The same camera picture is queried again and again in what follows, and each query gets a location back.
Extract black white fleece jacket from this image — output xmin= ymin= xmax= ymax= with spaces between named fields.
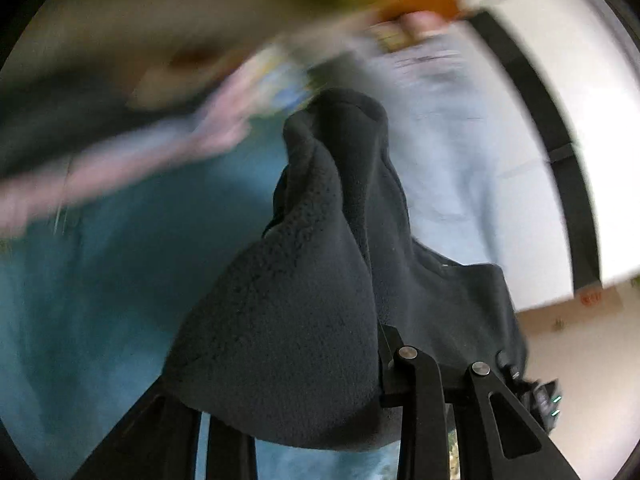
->
xmin=162 ymin=89 xmax=527 ymax=452

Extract wooden door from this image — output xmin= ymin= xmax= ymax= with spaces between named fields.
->
xmin=518 ymin=280 xmax=639 ymax=354

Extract teal floral bed sheet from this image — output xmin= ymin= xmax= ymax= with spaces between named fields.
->
xmin=0 ymin=58 xmax=402 ymax=480

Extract grey floral duvet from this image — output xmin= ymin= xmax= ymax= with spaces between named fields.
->
xmin=359 ymin=29 xmax=507 ymax=266

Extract white black wardrobe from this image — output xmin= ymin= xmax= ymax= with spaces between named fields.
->
xmin=451 ymin=0 xmax=639 ymax=311

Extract pink pillow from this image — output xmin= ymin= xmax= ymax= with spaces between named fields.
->
xmin=399 ymin=11 xmax=449 ymax=42

